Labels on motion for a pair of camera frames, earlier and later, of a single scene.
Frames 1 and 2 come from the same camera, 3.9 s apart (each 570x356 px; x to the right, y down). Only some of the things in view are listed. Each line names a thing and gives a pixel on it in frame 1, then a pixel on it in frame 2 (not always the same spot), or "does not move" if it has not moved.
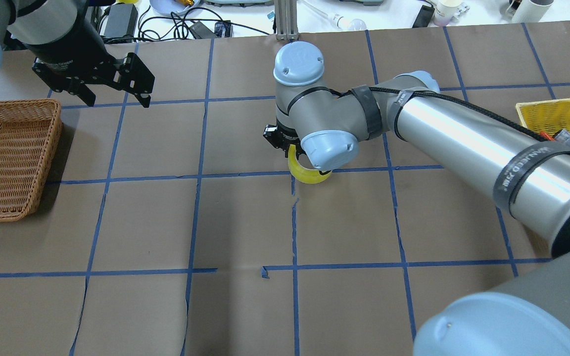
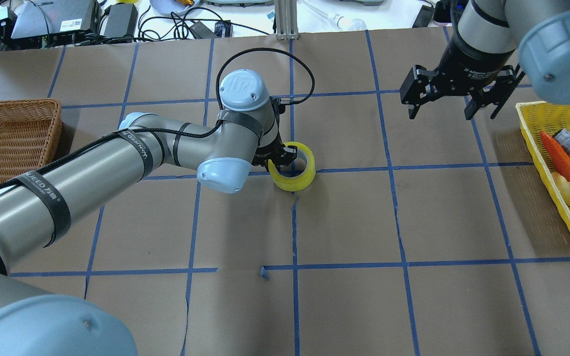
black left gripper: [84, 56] to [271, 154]
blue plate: [165, 7] does not move
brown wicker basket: [11, 147] does not move
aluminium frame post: [286, 20] does not move
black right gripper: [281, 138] to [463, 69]
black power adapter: [122, 21] does not move
